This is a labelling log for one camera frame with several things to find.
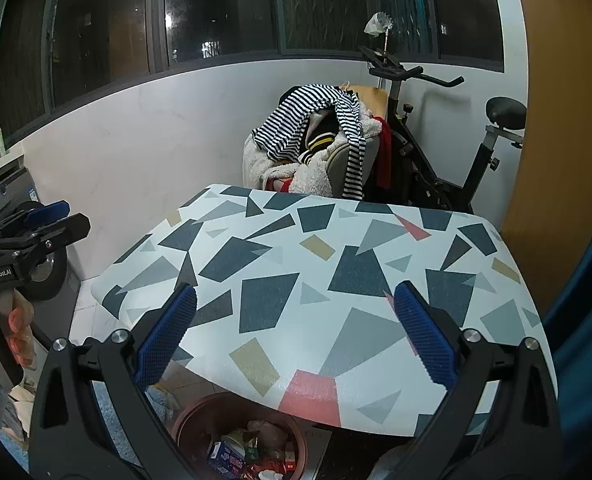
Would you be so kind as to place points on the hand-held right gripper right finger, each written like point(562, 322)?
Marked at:
point(426, 335)

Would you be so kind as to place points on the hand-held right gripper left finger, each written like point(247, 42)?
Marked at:
point(168, 332)

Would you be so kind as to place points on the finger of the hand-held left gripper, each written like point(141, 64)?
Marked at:
point(60, 232)
point(45, 212)

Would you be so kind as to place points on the brown round waste bin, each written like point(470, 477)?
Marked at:
point(190, 425)

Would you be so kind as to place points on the white green paper cup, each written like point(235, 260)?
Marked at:
point(235, 437)

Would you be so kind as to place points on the blue white carton box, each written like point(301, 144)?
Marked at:
point(225, 460)

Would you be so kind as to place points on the red white cigarette box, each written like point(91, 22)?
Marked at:
point(289, 455)

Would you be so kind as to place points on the person's left hand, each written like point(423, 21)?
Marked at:
point(20, 330)

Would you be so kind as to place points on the washing machine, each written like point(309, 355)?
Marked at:
point(50, 270)

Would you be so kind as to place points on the black exercise bike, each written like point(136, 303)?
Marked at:
point(476, 175)

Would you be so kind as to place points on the red garment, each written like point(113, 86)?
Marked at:
point(385, 155)

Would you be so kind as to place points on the white fleece garment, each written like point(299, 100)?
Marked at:
point(316, 180)

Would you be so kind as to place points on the dark jacket with yellow stripes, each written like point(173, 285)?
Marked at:
point(321, 135)

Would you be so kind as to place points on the tan wooden chair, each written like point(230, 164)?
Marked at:
point(373, 100)

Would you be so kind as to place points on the yellow wooden panel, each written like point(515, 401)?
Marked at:
point(566, 110)

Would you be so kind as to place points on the dark framed window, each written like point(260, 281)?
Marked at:
point(215, 5)

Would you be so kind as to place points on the white cloth on stick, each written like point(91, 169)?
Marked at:
point(378, 23)

